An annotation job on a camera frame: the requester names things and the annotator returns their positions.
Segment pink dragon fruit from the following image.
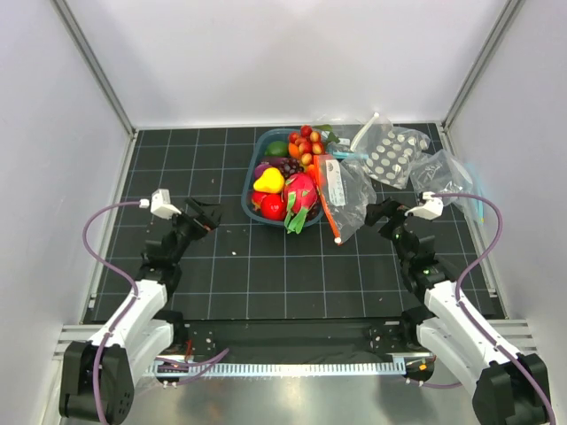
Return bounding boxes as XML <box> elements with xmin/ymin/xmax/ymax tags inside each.
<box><xmin>283</xmin><ymin>173</ymin><xmax>318</xmax><ymax>234</ymax></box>

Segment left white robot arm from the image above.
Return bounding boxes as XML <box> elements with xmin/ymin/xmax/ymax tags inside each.
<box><xmin>58</xmin><ymin>189</ymin><xmax>222</xmax><ymax>424</ymax></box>

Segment red cherry bunch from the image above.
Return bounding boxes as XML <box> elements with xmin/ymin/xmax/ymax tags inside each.
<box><xmin>287</xmin><ymin>125</ymin><xmax>339</xmax><ymax>168</ymax></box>

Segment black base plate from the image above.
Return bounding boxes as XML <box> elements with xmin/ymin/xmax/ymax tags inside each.
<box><xmin>185</xmin><ymin>317</ymin><xmax>432</xmax><ymax>364</ymax></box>

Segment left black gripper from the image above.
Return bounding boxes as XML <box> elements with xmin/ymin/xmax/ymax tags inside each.
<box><xmin>161</xmin><ymin>197</ymin><xmax>223</xmax><ymax>264</ymax></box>

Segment polka dot zip bag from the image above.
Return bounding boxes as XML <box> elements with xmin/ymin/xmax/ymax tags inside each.
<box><xmin>350</xmin><ymin>112</ymin><xmax>431</xmax><ymax>189</ymax></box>

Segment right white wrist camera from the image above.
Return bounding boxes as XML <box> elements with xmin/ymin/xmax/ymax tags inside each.
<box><xmin>405</xmin><ymin>191</ymin><xmax>444</xmax><ymax>220</ymax></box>

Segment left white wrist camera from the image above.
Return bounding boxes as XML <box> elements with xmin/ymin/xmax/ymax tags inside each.
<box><xmin>138</xmin><ymin>189</ymin><xmax>182</xmax><ymax>220</ymax></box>

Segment yellow pear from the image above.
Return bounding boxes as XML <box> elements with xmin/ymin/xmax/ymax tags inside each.
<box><xmin>252</xmin><ymin>167</ymin><xmax>285</xmax><ymax>194</ymax></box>

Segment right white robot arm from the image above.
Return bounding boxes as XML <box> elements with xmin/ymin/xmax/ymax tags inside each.
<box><xmin>365</xmin><ymin>192</ymin><xmax>556</xmax><ymax>424</ymax></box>

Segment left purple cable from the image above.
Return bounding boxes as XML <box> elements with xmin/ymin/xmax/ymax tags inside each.
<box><xmin>82</xmin><ymin>201</ymin><xmax>142</xmax><ymax>425</ymax></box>

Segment purple onion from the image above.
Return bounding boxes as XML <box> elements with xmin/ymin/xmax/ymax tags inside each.
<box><xmin>252</xmin><ymin>157</ymin><xmax>289</xmax><ymax>182</ymax></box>

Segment teal zipper flat bag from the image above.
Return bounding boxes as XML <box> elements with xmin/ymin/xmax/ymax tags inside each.
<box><xmin>312</xmin><ymin>115</ymin><xmax>369</xmax><ymax>160</ymax></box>

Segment red apple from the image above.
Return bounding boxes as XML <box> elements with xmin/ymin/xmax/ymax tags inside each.
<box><xmin>260</xmin><ymin>194</ymin><xmax>287</xmax><ymax>221</ymax></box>

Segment purple grape bunch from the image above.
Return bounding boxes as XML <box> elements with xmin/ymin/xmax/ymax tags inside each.
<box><xmin>277</xmin><ymin>158</ymin><xmax>304</xmax><ymax>180</ymax></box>

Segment teal plastic basket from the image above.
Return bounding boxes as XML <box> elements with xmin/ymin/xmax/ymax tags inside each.
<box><xmin>241</xmin><ymin>127</ymin><xmax>323</xmax><ymax>228</ymax></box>

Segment blue zipper clear bag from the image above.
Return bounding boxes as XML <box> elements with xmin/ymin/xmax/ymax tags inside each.
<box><xmin>409</xmin><ymin>150</ymin><xmax>484</xmax><ymax>222</ymax></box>

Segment black grid mat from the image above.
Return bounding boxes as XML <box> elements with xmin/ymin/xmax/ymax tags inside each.
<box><xmin>83</xmin><ymin>127</ymin><xmax>477</xmax><ymax>323</ymax></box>

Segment green lime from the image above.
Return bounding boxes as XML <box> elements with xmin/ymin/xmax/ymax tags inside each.
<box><xmin>264</xmin><ymin>141</ymin><xmax>289</xmax><ymax>157</ymax></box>

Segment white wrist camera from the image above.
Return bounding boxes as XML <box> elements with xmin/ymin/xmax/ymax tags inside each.
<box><xmin>405</xmin><ymin>191</ymin><xmax>444</xmax><ymax>220</ymax></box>
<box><xmin>138</xmin><ymin>189</ymin><xmax>182</xmax><ymax>220</ymax></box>

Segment orange zipper clear bag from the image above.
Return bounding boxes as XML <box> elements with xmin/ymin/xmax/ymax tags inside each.
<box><xmin>315</xmin><ymin>154</ymin><xmax>377</xmax><ymax>245</ymax></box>

